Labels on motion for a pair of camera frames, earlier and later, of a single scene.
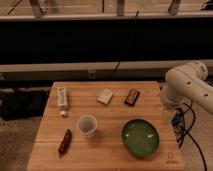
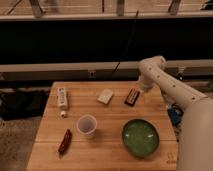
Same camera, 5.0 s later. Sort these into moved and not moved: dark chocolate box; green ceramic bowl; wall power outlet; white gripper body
Moved: white gripper body
Not moved: dark chocolate box; green ceramic bowl; wall power outlet
